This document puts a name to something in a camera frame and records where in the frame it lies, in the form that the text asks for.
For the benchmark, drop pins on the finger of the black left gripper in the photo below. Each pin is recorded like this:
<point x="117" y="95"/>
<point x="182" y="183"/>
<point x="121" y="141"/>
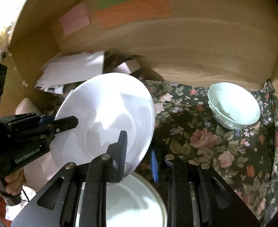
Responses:
<point x="62" y="124"/>

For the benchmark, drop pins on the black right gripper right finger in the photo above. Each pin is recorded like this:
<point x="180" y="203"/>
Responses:
<point x="159" y="169"/>

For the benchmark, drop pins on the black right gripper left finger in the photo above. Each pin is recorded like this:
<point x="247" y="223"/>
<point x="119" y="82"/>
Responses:
<point x="117" y="152"/>

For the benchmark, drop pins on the white ceramic plate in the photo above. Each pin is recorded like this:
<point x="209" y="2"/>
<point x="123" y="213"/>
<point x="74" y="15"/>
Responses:
<point x="105" y="105"/>

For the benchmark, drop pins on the mint green ceramic bowl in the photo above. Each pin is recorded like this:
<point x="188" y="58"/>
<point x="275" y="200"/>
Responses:
<point x="232" y="106"/>

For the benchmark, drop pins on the person's left hand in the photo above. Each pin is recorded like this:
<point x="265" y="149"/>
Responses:
<point x="15" y="182"/>

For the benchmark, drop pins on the white plate below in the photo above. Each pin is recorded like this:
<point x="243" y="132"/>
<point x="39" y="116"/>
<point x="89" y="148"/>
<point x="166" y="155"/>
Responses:
<point x="134" y="202"/>

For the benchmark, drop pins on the white paper stack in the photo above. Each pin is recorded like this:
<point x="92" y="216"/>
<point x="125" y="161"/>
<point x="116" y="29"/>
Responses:
<point x="63" y="70"/>

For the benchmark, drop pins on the small white box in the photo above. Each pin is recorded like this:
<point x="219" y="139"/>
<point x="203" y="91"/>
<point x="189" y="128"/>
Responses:
<point x="127" y="67"/>

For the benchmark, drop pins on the dark floral tablecloth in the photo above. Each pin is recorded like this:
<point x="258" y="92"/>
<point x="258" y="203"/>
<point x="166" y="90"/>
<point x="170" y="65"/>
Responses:
<point x="247" y="159"/>

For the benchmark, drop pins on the pink sticky note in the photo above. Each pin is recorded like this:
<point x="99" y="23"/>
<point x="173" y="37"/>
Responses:
<point x="75" y="19"/>

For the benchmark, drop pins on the orange sticky note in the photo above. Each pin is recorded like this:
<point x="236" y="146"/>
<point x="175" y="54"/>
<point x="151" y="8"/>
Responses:
<point x="133" y="11"/>

